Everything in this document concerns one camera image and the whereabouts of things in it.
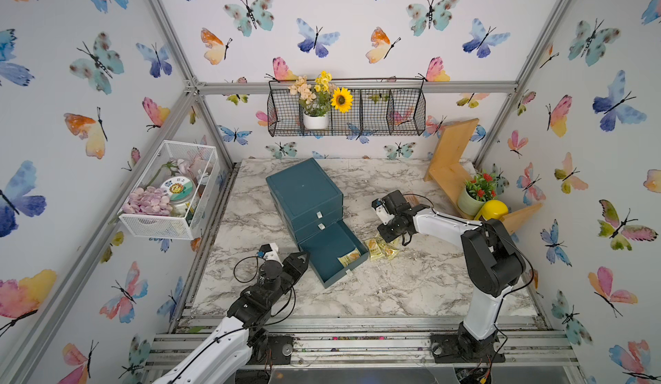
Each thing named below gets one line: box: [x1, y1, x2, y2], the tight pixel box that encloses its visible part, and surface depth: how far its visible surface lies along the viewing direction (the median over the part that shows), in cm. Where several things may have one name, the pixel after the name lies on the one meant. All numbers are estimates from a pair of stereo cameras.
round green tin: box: [160, 175, 196, 203], surface depth 67 cm
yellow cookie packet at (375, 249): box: [364, 237, 385, 261], surface depth 93 cm
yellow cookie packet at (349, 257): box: [337, 247, 362, 267], surface depth 93 cm
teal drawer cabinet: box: [265, 157, 368, 272], surface depth 88 cm
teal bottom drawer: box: [297, 219, 370, 288], surface depth 93 cm
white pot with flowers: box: [287, 70, 354, 131], surface depth 86 cm
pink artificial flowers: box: [121, 185, 173, 217], surface depth 61 cm
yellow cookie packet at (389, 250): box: [377, 239, 400, 261], surface depth 93 cm
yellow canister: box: [474, 199, 509, 222], surface depth 85 cm
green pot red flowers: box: [457, 171, 498, 217], surface depth 89 cm
